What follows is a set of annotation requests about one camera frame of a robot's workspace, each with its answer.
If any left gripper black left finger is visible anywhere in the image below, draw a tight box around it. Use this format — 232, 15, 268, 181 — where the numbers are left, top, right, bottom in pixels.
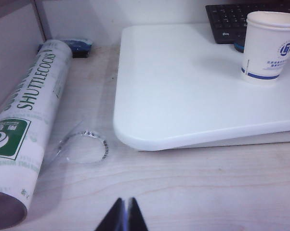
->
94, 197, 124, 231

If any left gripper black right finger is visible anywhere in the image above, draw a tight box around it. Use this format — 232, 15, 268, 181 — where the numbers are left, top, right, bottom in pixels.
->
127, 197, 149, 231

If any white paper cup blue logo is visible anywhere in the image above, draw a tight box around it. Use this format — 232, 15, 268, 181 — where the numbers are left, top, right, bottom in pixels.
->
240, 11, 290, 87

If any white desk riser platform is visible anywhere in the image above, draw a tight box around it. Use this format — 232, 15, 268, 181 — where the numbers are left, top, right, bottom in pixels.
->
113, 23, 290, 152

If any white green shuttlecock tube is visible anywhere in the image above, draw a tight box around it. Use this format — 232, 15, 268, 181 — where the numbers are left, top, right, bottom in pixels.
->
0, 39, 73, 229

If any blue black small box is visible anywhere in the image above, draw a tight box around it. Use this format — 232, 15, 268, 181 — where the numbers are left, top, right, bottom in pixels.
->
62, 38, 94, 59

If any black blue computer mouse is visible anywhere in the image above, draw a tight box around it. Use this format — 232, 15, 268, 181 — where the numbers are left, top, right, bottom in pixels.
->
233, 40, 244, 53

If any grey frosted partition panel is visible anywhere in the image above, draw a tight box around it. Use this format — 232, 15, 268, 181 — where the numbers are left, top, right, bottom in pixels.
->
41, 0, 208, 46

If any black computer keyboard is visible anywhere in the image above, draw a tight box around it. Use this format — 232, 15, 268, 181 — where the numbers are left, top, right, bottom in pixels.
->
205, 4, 290, 45

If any grey side partition panel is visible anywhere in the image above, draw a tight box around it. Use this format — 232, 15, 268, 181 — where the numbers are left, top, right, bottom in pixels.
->
0, 0, 52, 52

